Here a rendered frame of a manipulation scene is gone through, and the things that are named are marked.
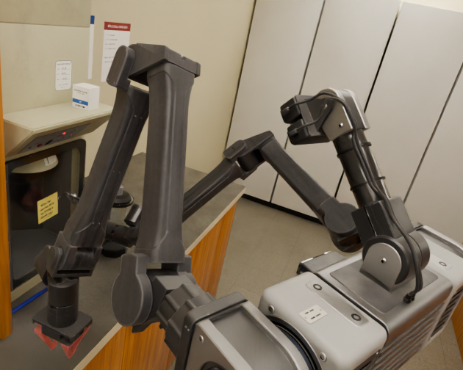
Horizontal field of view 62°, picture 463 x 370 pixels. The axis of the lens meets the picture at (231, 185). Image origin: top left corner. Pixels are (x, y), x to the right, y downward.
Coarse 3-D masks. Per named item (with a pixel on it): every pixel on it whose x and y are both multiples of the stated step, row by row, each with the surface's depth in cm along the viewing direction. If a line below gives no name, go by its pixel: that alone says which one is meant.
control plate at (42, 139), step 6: (78, 126) 101; (84, 126) 105; (60, 132) 96; (66, 132) 100; (72, 132) 103; (78, 132) 107; (36, 138) 89; (42, 138) 92; (48, 138) 95; (54, 138) 99; (60, 138) 102; (66, 138) 106; (30, 144) 91; (36, 144) 94; (48, 144) 101; (24, 150) 94
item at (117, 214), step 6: (132, 198) 136; (114, 204) 130; (120, 204) 131; (126, 204) 132; (114, 210) 132; (120, 210) 132; (126, 210) 134; (114, 216) 133; (120, 216) 133; (120, 222) 135; (108, 240) 137; (102, 246) 139; (108, 246) 138; (114, 246) 138; (120, 246) 139
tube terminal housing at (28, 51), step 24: (0, 24) 82; (24, 24) 87; (0, 48) 83; (24, 48) 89; (48, 48) 96; (72, 48) 103; (24, 72) 91; (48, 72) 98; (72, 72) 106; (24, 96) 93; (48, 96) 100; (72, 96) 109; (24, 288) 116
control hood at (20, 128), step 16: (16, 112) 92; (32, 112) 94; (48, 112) 96; (64, 112) 99; (80, 112) 101; (96, 112) 104; (16, 128) 86; (32, 128) 84; (48, 128) 88; (64, 128) 96; (96, 128) 117; (16, 144) 87
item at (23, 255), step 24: (72, 144) 114; (24, 168) 99; (48, 168) 107; (72, 168) 117; (24, 192) 102; (48, 192) 110; (72, 192) 121; (24, 216) 105; (24, 240) 108; (48, 240) 117; (24, 264) 111
